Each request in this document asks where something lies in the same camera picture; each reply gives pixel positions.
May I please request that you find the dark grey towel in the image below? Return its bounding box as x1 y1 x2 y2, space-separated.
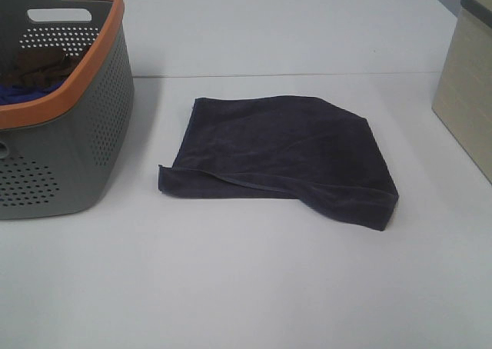
158 95 399 231

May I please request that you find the brown towel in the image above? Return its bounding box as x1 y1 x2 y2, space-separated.
1 47 82 88

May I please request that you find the blue towel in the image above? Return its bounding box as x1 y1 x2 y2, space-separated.
0 81 64 105

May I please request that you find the grey basket with orange rim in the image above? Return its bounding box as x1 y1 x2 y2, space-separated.
1 0 134 220

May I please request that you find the beige fabric storage box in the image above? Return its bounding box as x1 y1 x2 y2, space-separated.
432 0 491 180

